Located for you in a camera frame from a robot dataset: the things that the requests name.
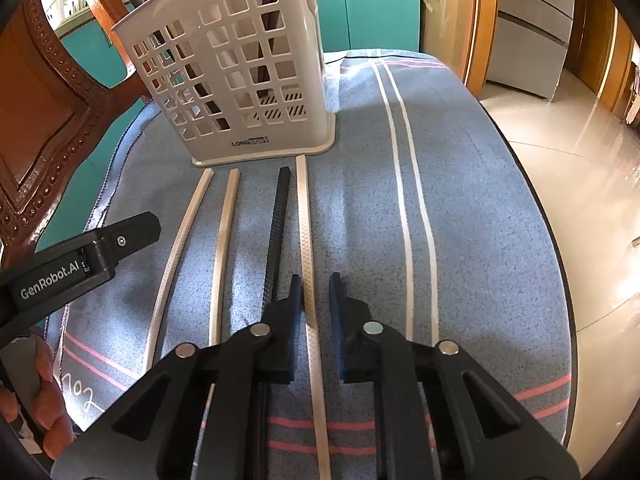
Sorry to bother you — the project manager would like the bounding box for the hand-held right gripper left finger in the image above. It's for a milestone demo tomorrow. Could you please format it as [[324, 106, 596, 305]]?
[[50, 275, 304, 480]]

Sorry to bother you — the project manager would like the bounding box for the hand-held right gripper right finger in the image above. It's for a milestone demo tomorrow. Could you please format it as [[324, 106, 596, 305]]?
[[328, 272, 581, 480]]

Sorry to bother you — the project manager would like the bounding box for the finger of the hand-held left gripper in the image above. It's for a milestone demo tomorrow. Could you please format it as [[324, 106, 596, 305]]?
[[96, 211, 162, 262]]

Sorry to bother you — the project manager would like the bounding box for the beige chopstick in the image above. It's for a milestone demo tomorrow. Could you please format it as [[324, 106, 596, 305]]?
[[294, 155, 334, 480], [142, 168, 215, 377], [207, 168, 241, 349]]

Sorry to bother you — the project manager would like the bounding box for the black chopstick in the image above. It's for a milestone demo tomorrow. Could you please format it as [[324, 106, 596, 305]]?
[[259, 166, 292, 312]]

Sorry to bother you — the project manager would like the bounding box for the white plastic utensil basket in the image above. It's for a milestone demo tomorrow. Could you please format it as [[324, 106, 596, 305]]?
[[110, 0, 338, 167]]

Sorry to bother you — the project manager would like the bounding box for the person's left hand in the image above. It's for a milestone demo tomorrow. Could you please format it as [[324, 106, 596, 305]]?
[[0, 332, 77, 462]]

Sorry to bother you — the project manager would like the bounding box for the carved wooden chair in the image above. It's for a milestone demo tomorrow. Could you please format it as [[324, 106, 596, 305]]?
[[0, 0, 154, 272]]

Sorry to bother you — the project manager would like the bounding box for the blue striped cloth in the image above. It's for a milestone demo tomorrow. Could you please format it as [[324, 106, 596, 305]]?
[[45, 47, 579, 480]]

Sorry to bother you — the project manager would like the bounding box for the white dish rack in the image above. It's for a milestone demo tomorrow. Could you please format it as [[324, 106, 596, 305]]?
[[49, 0, 97, 29]]

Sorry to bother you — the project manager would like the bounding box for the wooden framed glass sliding door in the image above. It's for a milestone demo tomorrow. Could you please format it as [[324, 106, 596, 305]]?
[[417, 0, 502, 97]]

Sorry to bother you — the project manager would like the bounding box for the grey refrigerator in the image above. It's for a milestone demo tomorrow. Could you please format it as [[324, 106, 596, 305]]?
[[486, 0, 577, 104]]

